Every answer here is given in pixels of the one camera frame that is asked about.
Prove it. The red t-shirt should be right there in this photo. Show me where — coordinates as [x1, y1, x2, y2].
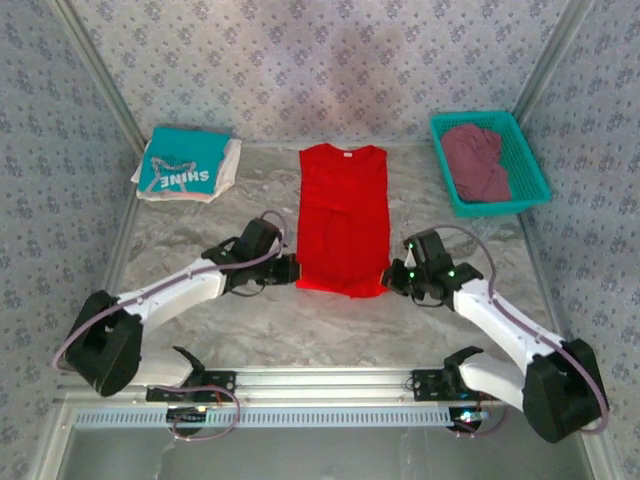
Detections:
[294, 143, 392, 300]

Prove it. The aluminium corner post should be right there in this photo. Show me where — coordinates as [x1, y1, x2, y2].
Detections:
[508, 0, 599, 124]
[48, 0, 149, 151]

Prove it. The black base plate of right arm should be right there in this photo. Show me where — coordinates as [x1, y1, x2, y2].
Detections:
[410, 368, 504, 402]

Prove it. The teal plastic basket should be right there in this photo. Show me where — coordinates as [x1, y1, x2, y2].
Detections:
[429, 109, 553, 219]

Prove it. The grey slotted cable duct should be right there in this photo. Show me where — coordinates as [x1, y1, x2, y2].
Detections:
[74, 405, 459, 429]

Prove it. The black base plate of left arm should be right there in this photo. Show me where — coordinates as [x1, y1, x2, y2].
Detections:
[145, 369, 237, 404]

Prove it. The teal t-shirt with SHINE print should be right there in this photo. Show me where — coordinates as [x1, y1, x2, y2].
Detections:
[137, 125, 232, 196]

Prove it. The aluminium base frame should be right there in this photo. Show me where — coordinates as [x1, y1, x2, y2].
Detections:
[27, 392, 621, 480]

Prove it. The black controller board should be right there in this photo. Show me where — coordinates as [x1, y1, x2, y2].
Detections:
[448, 407, 489, 434]
[166, 406, 209, 436]

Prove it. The aluminium mounting rail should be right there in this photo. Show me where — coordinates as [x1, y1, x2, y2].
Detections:
[54, 364, 599, 401]

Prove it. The maroon t-shirt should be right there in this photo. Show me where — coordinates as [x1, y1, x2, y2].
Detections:
[439, 123, 514, 204]

